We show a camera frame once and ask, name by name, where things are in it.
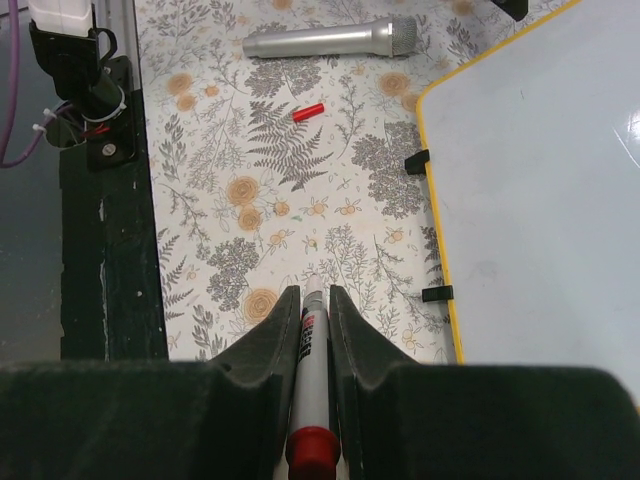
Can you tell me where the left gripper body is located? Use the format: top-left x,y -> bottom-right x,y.
492,0 -> 529,21

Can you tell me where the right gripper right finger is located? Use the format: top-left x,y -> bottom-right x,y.
329,285 -> 413,479

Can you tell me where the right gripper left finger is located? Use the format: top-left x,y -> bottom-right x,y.
214,286 -> 301,479

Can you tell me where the red whiteboard marker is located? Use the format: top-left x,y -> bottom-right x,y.
285,275 -> 341,479

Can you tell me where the yellow framed whiteboard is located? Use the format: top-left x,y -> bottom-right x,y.
417,1 -> 639,397

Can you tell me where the red marker cap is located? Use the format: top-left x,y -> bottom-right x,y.
292,103 -> 325,123

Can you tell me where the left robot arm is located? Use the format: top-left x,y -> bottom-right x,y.
28,1 -> 418,171

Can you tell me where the silver microphone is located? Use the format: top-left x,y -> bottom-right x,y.
242,16 -> 418,59

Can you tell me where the floral table mat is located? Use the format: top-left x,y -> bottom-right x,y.
132,0 -> 581,365

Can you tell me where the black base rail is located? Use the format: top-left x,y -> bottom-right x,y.
59,56 -> 168,361

